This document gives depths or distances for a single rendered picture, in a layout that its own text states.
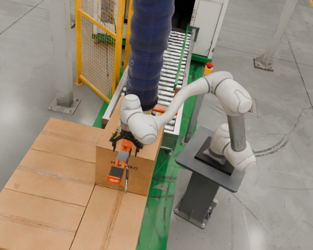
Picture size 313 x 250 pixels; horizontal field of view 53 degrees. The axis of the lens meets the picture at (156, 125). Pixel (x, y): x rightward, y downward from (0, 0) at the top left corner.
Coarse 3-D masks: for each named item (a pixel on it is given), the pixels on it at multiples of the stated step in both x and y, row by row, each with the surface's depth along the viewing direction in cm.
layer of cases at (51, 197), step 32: (64, 128) 269; (96, 128) 275; (32, 160) 239; (64, 160) 243; (0, 192) 214; (32, 192) 218; (64, 192) 222; (96, 192) 226; (128, 192) 230; (0, 224) 198; (32, 224) 201; (64, 224) 204; (96, 224) 207; (128, 224) 211
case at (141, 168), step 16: (112, 128) 220; (160, 128) 228; (96, 144) 207; (144, 144) 213; (160, 144) 265; (96, 160) 215; (112, 160) 212; (144, 160) 205; (96, 176) 226; (144, 176) 216; (144, 192) 228
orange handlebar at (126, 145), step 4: (156, 108) 222; (160, 112) 221; (124, 140) 193; (124, 144) 190; (128, 144) 191; (120, 148) 189; (124, 148) 191; (128, 148) 189; (128, 152) 187; (116, 160) 181; (116, 164) 178; (124, 164) 179; (112, 180) 170; (116, 180) 170
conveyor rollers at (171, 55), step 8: (176, 32) 446; (168, 40) 426; (176, 40) 426; (168, 48) 405; (176, 48) 412; (168, 56) 391; (176, 56) 393; (184, 56) 398; (168, 64) 378; (176, 64) 378; (184, 64) 385; (160, 72) 358; (168, 72) 365; (176, 72) 364; (160, 80) 352; (168, 80) 351; (160, 88) 337; (168, 88) 337; (160, 96) 324; (168, 96) 331; (160, 104) 317; (168, 104) 317; (168, 128) 290
